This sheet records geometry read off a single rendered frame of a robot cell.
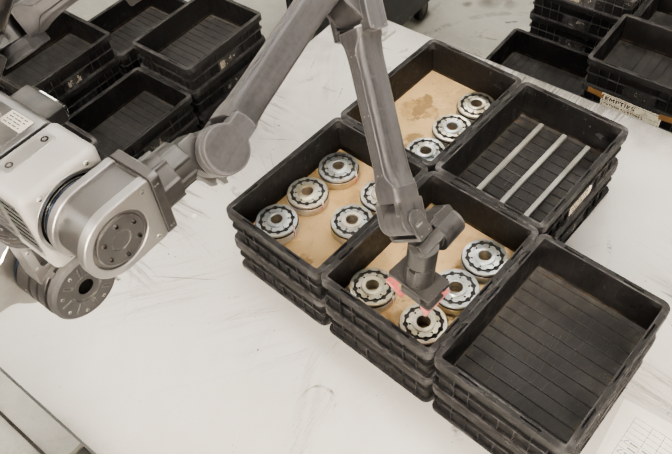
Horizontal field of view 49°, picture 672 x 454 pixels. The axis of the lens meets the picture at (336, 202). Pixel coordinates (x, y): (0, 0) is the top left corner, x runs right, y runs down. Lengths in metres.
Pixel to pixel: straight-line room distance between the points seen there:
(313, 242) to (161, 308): 0.42
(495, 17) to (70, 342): 2.64
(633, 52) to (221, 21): 1.55
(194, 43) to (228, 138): 1.88
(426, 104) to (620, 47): 1.03
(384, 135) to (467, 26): 2.48
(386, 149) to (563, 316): 0.60
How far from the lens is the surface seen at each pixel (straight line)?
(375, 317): 1.52
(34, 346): 1.95
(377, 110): 1.29
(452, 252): 1.74
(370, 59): 1.30
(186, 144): 1.10
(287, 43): 1.21
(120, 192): 1.02
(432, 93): 2.11
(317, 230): 1.78
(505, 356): 1.60
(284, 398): 1.71
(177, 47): 2.96
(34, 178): 1.06
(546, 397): 1.58
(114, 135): 2.84
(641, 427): 1.74
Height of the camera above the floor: 2.22
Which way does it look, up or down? 50 degrees down
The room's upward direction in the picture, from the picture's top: 6 degrees counter-clockwise
